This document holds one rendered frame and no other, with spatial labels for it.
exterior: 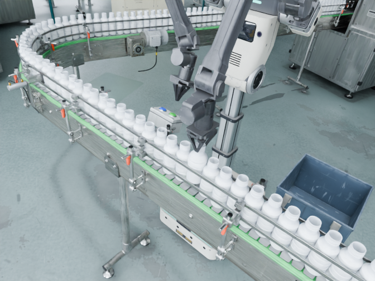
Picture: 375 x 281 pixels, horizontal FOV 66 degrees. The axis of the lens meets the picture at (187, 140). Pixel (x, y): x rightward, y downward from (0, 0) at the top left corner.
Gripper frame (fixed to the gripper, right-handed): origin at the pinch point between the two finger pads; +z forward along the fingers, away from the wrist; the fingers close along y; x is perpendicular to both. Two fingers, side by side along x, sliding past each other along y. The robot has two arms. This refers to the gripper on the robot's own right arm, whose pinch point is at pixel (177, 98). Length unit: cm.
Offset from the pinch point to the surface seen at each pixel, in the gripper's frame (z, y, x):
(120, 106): 9.3, -15.5, -16.2
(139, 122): 10.2, -1.1, -18.4
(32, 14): 36, -492, 188
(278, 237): 19, 63, -17
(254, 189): 10, 50, -17
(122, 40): -2, -121, 72
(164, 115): 8.1, -1.1, -3.8
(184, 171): 19.1, 23.7, -15.7
